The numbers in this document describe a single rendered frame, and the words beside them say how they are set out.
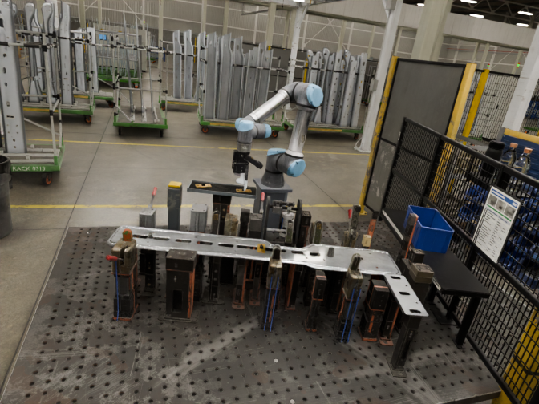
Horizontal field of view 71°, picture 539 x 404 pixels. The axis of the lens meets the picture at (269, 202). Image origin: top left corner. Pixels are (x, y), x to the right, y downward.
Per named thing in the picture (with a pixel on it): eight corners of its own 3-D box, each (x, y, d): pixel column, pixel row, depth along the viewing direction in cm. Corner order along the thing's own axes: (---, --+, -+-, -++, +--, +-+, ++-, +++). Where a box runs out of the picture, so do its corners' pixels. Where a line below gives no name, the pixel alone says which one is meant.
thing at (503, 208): (496, 266, 164) (522, 201, 152) (469, 241, 185) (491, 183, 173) (500, 267, 164) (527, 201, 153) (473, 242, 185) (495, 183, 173)
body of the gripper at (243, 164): (231, 169, 205) (233, 147, 201) (247, 170, 207) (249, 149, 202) (233, 174, 198) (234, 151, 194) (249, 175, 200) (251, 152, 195)
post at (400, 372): (393, 377, 157) (411, 321, 147) (385, 357, 168) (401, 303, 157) (407, 377, 158) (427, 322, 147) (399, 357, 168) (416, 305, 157)
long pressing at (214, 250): (102, 248, 168) (102, 244, 167) (119, 226, 189) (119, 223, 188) (403, 277, 176) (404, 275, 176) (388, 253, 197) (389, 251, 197)
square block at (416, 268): (398, 334, 183) (418, 271, 169) (392, 323, 190) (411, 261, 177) (414, 336, 183) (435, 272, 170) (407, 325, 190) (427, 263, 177)
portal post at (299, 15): (288, 111, 1284) (303, 4, 1162) (279, 107, 1363) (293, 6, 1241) (297, 112, 1295) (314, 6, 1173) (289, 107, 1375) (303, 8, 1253)
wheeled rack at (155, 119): (168, 139, 749) (169, 43, 683) (113, 136, 716) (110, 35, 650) (162, 119, 914) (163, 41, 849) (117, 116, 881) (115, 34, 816)
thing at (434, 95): (424, 262, 403) (488, 64, 329) (414, 263, 399) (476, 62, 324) (362, 210, 520) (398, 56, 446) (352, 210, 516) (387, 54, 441)
